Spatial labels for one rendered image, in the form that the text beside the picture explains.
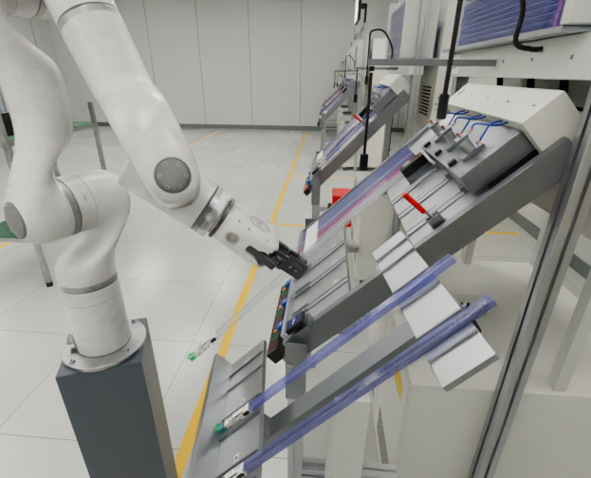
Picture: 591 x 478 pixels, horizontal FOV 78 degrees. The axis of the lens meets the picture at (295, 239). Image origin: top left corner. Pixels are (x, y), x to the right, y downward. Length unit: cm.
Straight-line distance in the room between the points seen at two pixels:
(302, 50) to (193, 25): 258
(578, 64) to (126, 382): 109
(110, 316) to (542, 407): 105
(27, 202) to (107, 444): 64
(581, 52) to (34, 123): 93
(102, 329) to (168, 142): 55
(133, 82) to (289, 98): 900
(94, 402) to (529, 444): 110
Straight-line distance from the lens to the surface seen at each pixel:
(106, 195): 87
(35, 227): 82
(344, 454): 78
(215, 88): 990
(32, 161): 82
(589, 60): 78
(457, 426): 114
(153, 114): 54
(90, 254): 90
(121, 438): 115
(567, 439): 127
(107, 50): 64
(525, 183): 81
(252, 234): 58
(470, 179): 81
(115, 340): 99
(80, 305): 93
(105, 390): 103
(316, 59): 952
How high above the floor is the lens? 132
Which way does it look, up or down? 24 degrees down
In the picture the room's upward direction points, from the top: straight up
